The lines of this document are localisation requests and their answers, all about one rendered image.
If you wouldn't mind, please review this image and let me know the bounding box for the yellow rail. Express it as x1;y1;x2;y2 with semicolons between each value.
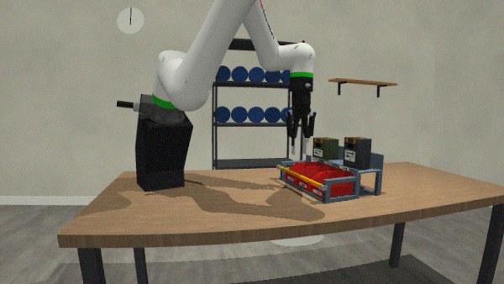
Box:
280;166;324;187

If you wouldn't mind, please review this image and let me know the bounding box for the red open bin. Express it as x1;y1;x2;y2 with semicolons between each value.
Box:
297;166;343;192
311;171;354;198
286;161;326;184

